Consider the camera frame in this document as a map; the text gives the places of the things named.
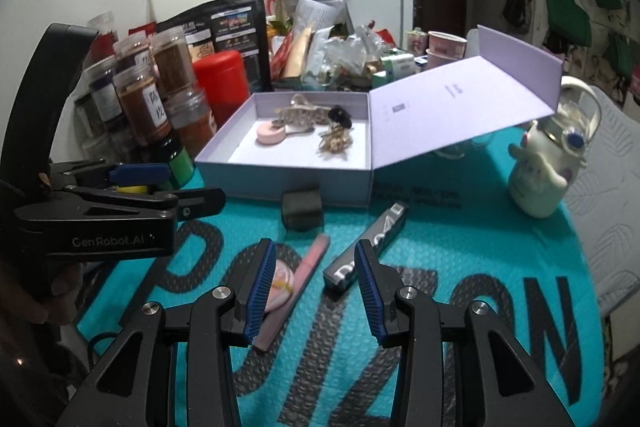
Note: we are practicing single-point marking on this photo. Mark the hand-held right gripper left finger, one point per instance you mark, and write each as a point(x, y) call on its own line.
point(260, 292)

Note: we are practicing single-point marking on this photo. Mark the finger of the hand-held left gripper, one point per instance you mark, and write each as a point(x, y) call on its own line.
point(140, 174)
point(200, 202)

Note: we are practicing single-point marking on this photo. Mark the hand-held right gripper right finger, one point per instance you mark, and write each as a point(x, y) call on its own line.
point(372, 292)

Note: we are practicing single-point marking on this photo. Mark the small pink powder jar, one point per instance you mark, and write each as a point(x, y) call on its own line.
point(282, 282)

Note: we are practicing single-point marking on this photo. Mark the long black cosmetic box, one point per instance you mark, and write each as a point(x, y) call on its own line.
point(365, 247)

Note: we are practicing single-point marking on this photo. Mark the pink cosmetic tube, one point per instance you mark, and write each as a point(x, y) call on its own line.
point(310, 267)

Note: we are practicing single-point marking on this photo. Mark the dark square compact case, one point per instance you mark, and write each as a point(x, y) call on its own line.
point(301, 209)

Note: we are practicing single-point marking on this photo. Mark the pink round compact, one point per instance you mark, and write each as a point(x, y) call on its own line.
point(270, 134)

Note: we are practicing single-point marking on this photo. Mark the beige wavy hair claw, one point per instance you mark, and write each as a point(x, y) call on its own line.
point(300, 112)

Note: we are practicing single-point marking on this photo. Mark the lavender hinged gift box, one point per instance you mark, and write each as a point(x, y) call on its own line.
point(450, 107)

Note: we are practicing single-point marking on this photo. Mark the person's left hand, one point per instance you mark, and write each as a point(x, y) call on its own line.
point(65, 287)

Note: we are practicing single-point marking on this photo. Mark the yellow green apple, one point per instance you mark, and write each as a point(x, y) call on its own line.
point(132, 189)

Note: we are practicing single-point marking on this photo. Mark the green jar with black lid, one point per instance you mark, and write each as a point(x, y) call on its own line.
point(180, 164)

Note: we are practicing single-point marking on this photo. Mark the cluster of clear spice jars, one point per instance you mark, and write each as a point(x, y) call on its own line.
point(145, 102)

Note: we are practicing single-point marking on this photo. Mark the teal bubble mailer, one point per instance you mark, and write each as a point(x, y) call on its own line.
point(450, 247)

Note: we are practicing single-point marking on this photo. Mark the red canister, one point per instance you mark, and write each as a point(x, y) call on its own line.
point(222, 87)

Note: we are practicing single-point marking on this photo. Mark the red snack packet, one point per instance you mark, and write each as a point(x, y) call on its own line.
point(279, 57)

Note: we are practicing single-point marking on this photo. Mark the black printed pouch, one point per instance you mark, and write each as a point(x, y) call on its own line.
point(230, 27)

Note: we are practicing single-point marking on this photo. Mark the beige paper packet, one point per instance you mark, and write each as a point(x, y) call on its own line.
point(300, 54)

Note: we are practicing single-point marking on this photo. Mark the cream cartoon water bottle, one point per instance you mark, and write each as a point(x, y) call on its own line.
point(535, 177)

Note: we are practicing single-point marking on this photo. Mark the clear plastic wrapper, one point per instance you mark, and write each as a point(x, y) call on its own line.
point(350, 49)

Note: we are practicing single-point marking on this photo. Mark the green and white carton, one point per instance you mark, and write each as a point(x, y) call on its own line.
point(400, 64)

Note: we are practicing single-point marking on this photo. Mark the pink paper cup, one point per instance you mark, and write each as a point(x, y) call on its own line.
point(442, 61)
point(447, 42)

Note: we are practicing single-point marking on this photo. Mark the white quilted cover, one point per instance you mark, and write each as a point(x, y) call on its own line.
point(610, 207)

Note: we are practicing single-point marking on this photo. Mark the small lidded ceramic cup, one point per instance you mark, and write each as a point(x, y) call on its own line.
point(417, 42)

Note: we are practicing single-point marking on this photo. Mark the black hanging bag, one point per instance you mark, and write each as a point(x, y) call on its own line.
point(517, 4)

